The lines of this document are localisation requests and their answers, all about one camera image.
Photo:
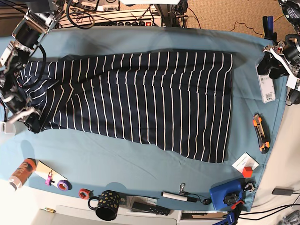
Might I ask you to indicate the black patterned mug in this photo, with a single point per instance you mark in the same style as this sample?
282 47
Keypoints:
107 205

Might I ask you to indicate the blue plastic case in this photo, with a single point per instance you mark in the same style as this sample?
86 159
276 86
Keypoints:
227 194

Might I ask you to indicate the silver carabiner clip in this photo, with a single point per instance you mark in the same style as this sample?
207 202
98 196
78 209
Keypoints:
182 191

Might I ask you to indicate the pink small clip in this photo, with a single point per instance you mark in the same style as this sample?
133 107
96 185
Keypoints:
49 180

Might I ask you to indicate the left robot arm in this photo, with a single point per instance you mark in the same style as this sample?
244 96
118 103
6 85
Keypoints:
291 11

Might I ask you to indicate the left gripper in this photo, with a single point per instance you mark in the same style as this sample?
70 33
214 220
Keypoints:
282 59

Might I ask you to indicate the navy white striped t-shirt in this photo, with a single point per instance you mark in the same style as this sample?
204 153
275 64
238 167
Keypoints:
179 101

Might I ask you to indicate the black remote control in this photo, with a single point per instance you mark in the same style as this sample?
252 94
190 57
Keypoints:
151 208

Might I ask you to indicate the purple tape roll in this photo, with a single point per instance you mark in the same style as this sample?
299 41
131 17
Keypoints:
63 185

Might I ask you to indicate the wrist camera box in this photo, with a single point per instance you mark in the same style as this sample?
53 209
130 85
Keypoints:
293 83
7 128

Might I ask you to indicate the white paper card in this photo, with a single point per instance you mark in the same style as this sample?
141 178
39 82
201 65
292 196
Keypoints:
245 160

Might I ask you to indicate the wooden board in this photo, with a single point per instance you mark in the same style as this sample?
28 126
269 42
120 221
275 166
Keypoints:
42 171

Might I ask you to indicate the orange black utility knife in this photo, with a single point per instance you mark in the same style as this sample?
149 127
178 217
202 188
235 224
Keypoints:
263 141

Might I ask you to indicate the orange drink can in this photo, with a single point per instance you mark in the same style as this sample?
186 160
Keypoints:
22 173

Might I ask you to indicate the packaged tool blister pack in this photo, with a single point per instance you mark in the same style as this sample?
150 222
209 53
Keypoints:
267 88

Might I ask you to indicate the red tape roll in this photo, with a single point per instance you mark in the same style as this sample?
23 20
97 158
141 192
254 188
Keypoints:
84 193

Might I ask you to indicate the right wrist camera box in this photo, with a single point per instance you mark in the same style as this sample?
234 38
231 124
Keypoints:
7 128

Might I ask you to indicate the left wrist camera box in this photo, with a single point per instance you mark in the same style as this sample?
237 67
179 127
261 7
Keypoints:
293 83

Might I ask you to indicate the blue handled clamp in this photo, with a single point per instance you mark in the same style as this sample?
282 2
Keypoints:
232 217

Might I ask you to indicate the white black marker pen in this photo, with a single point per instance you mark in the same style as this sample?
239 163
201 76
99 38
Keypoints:
178 197

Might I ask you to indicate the teal table cloth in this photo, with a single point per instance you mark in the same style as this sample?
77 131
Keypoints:
101 163

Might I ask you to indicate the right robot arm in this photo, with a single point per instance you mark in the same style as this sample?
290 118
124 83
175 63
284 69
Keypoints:
40 18

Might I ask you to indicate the red cube block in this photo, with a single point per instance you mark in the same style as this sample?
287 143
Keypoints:
247 172

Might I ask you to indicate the black power strip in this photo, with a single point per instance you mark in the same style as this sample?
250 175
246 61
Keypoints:
124 23

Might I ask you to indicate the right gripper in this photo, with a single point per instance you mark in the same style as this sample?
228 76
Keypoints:
19 107

